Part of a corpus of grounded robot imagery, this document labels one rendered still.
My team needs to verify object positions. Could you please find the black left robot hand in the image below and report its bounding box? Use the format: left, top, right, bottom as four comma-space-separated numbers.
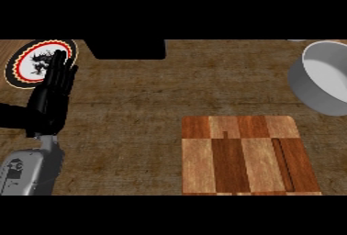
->
0, 49, 79, 139

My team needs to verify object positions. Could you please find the wooden cutting board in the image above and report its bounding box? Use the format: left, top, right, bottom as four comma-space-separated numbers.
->
180, 115, 323, 196

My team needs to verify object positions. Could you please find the grey pot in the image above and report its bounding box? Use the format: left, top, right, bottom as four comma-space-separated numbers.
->
287, 40, 347, 118

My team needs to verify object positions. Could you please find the round black patterned plate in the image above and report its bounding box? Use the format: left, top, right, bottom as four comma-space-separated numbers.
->
4, 39, 79, 90

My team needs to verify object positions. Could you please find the black appliance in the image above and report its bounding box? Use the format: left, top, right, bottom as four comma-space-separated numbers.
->
82, 39, 166, 61

